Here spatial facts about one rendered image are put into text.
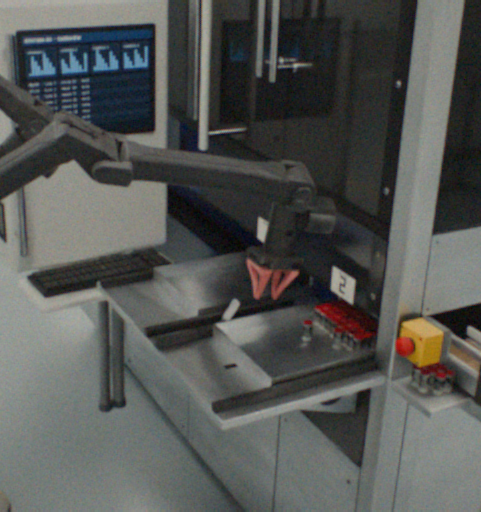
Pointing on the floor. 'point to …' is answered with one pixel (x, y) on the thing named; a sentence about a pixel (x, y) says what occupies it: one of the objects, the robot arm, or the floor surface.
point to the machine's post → (409, 237)
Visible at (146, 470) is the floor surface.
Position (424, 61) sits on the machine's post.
